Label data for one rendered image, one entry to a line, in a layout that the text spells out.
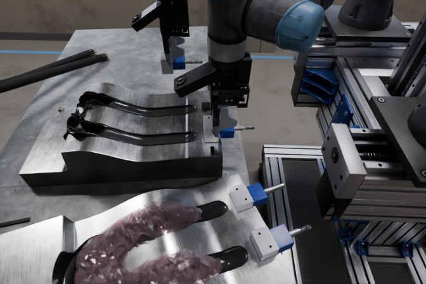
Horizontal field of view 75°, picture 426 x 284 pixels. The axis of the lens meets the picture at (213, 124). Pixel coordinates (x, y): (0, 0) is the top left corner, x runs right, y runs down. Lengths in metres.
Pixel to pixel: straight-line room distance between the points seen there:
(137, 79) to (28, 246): 0.68
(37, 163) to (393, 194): 0.82
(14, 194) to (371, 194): 0.84
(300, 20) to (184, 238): 0.44
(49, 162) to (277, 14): 0.64
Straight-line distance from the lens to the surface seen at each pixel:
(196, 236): 0.60
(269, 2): 0.47
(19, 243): 0.66
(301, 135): 2.03
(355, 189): 0.64
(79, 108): 0.79
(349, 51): 1.01
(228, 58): 0.53
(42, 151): 0.86
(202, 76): 0.58
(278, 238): 0.62
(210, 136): 0.69
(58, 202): 0.81
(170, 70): 0.92
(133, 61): 1.22
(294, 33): 0.45
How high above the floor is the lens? 1.42
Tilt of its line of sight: 45 degrees down
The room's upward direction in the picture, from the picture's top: straight up
